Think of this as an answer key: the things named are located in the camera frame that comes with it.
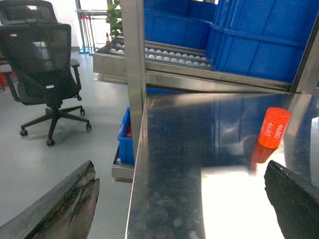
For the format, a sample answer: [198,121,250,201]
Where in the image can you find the stainless steel roller rack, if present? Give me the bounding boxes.
[93,0,319,94]

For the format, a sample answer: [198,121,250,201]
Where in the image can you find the orange cylindrical capacitor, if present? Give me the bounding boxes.
[258,107,291,149]

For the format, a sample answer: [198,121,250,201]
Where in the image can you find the blue bin on lower shelf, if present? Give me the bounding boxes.
[118,107,135,165]

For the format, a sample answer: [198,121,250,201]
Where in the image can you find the green potted plant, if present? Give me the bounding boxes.
[106,0,123,38]

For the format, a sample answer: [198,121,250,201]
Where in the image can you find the black mesh office chair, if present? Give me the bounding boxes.
[0,0,92,146]

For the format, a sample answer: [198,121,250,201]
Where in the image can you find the stanchion barrier posts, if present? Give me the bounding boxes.
[75,0,110,55]

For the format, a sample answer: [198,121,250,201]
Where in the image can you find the blue plastic bin behind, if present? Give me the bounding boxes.
[144,0,217,50]

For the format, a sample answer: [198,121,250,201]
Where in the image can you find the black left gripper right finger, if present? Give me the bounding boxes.
[264,160,319,239]

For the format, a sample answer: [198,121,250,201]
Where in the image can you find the large blue plastic bin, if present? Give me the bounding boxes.
[206,0,319,83]

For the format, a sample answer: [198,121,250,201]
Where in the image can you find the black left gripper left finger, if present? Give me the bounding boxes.
[0,160,100,239]

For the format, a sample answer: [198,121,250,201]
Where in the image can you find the red white traffic cone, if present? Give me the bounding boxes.
[106,33,110,44]

